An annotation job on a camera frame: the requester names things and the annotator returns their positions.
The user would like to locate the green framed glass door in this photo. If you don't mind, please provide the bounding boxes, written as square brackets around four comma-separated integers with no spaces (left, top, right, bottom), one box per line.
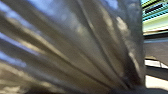
[141,0,168,34]

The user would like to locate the white trash bag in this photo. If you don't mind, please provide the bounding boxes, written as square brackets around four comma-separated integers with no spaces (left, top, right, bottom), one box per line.
[0,0,147,94]

